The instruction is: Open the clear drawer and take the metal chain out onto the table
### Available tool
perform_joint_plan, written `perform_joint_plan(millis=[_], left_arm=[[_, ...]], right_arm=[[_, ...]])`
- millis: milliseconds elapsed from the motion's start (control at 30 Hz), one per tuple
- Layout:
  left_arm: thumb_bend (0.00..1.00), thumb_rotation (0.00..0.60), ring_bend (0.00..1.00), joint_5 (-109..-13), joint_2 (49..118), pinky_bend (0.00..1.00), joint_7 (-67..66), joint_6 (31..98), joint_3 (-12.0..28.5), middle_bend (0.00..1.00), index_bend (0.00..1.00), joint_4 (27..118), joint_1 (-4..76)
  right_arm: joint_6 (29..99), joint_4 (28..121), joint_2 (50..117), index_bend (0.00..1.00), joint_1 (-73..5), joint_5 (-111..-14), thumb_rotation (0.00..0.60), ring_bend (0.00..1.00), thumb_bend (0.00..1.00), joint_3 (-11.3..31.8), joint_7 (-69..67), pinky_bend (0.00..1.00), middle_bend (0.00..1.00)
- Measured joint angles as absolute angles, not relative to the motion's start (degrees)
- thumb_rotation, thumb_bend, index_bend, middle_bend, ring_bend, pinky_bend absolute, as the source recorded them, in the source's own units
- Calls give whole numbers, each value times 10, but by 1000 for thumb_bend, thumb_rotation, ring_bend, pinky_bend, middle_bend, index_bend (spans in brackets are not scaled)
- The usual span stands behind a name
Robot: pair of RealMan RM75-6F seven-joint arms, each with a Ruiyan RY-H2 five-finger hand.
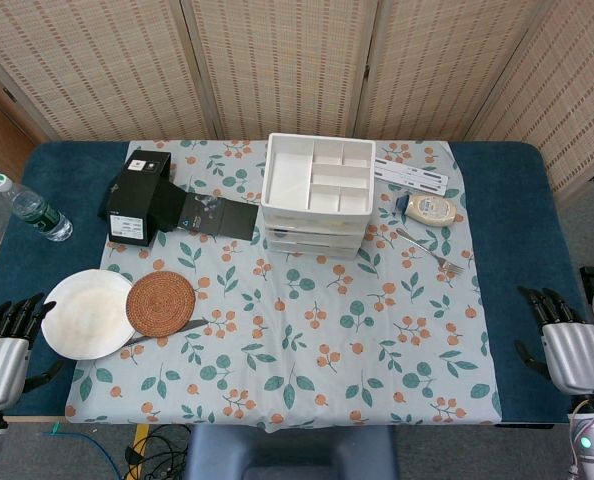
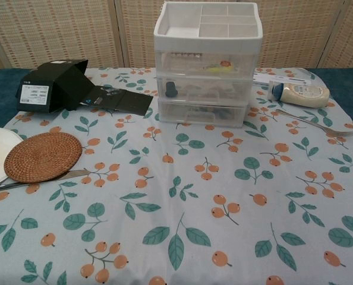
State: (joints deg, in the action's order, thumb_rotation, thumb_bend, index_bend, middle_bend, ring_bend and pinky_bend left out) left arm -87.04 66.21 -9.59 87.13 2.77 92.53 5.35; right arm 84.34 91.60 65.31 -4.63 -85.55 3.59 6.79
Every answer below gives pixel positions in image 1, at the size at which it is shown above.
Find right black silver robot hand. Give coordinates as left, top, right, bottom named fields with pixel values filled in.
left=514, top=285, right=594, bottom=396

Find black cardboard box with flap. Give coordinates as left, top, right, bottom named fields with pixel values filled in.
left=96, top=148, right=261, bottom=247

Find clear plastic drawer organizer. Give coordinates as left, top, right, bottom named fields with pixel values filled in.
left=260, top=132, right=377, bottom=260

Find white round plate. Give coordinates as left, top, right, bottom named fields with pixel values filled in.
left=41, top=268, right=136, bottom=361

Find blue velvet table cover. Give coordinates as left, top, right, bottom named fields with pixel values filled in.
left=0, top=140, right=591, bottom=427

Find clear plastic water bottle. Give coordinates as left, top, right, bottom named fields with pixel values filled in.
left=0, top=173, right=74, bottom=243

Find brown woven rattan coaster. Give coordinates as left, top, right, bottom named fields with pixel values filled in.
left=126, top=270, right=197, bottom=336

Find metal fork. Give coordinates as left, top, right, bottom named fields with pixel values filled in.
left=395, top=227, right=466, bottom=276

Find metal table knife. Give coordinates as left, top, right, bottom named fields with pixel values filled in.
left=124, top=318, right=211, bottom=347

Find white printed paper strip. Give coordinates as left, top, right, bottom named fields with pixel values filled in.
left=374, top=156, right=451, bottom=195

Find floral patterned tablecloth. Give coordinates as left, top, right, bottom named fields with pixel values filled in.
left=64, top=138, right=503, bottom=435

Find blue padded chair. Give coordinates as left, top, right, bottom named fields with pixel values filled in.
left=184, top=424, right=401, bottom=480

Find beige woven folding screen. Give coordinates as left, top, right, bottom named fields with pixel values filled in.
left=0, top=0, right=594, bottom=201

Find blue floor cable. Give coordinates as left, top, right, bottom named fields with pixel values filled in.
left=41, top=422, right=134, bottom=480

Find black floor cables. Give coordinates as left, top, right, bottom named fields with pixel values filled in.
left=124, top=424, right=193, bottom=480

